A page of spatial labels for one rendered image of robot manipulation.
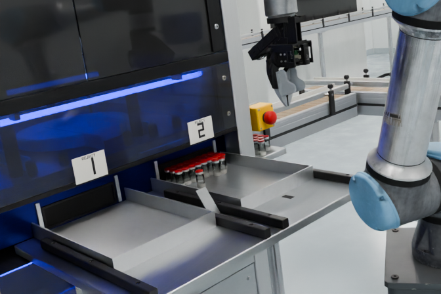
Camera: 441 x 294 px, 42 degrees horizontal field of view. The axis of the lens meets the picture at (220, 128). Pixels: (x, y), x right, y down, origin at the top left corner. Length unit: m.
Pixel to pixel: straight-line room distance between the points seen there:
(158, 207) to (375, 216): 0.55
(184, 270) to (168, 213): 0.30
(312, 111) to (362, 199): 0.98
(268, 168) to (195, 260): 0.53
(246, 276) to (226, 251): 0.62
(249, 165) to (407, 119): 0.71
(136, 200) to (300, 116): 0.76
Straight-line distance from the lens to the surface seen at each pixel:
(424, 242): 1.25
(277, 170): 1.56
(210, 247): 1.17
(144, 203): 1.45
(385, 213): 1.08
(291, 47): 1.31
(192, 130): 1.52
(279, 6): 1.33
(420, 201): 1.11
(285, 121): 1.95
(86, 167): 1.35
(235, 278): 1.73
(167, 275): 1.09
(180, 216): 1.34
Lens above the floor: 1.36
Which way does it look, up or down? 13 degrees down
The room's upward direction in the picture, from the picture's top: 8 degrees counter-clockwise
